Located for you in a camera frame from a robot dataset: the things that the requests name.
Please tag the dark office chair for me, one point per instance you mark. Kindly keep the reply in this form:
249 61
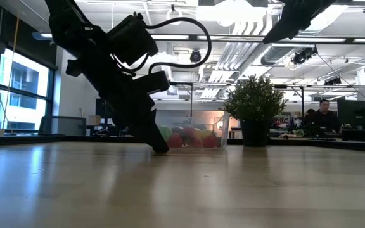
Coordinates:
62 123

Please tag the potted green plant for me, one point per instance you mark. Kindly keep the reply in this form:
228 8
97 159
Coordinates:
253 101

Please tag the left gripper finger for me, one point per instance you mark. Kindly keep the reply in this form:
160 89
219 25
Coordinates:
161 133
131 117

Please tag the beige cardboard box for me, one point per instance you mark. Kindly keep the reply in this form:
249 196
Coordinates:
94 120

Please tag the clear plastic tupperware container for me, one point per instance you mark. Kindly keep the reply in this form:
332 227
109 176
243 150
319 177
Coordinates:
219 122

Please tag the black metal stand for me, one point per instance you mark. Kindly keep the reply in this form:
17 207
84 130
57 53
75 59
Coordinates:
302 101
191 101

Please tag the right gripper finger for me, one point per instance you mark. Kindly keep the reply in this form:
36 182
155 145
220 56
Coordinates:
287 12
306 16

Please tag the large office window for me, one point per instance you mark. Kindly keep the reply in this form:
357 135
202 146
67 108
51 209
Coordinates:
24 76

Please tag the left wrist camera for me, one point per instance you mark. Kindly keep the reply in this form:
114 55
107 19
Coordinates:
152 82

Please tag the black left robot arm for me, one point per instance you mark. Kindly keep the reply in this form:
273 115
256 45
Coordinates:
74 28

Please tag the green lime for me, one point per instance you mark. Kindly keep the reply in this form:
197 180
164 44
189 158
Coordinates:
166 132

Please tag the black computer monitor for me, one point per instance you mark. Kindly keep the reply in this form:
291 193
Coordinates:
99 109
356 112

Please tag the person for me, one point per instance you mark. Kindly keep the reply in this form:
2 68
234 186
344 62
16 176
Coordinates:
325 118
310 113

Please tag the black ceiling camera cluster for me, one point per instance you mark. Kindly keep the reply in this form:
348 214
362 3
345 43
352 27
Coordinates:
303 56

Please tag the black ceiling spotlight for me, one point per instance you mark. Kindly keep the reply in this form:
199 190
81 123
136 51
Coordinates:
195 56

